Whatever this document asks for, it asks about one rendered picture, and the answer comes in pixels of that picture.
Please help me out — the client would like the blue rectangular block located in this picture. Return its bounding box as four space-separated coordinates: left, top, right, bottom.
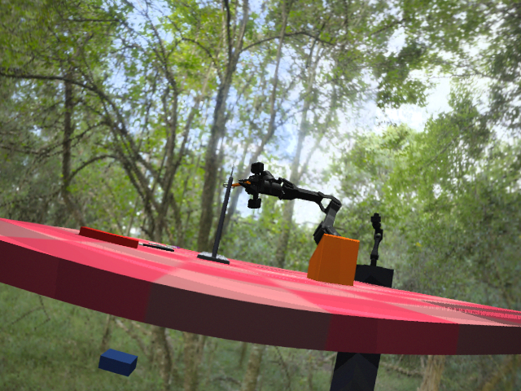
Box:
98 349 138 376

